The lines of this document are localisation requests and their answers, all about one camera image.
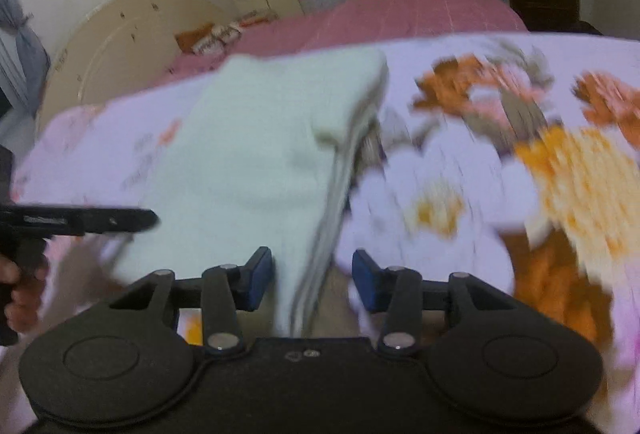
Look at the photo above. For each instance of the orange patterned pillow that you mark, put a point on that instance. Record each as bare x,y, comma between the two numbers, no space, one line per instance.
192,39

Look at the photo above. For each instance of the cream knit small cloth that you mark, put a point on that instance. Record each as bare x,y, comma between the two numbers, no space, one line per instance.
240,164

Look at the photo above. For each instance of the pink bed sheet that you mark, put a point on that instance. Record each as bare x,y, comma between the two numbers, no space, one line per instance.
390,17

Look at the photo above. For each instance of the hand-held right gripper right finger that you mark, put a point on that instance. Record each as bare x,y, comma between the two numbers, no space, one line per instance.
365,281

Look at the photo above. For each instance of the person's left hand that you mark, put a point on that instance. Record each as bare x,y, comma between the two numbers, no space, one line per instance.
31,301

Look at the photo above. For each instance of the grey-blue curtain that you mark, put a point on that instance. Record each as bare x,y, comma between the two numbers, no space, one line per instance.
22,49

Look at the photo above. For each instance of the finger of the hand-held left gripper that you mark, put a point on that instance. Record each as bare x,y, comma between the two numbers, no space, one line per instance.
122,219

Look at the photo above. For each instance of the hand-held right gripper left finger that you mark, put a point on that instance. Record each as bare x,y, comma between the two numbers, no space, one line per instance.
260,279

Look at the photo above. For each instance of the lilac floral blanket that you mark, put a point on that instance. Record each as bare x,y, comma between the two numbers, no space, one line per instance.
450,174

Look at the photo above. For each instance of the cream arched headboard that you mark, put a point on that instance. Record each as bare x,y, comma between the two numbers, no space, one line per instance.
120,44

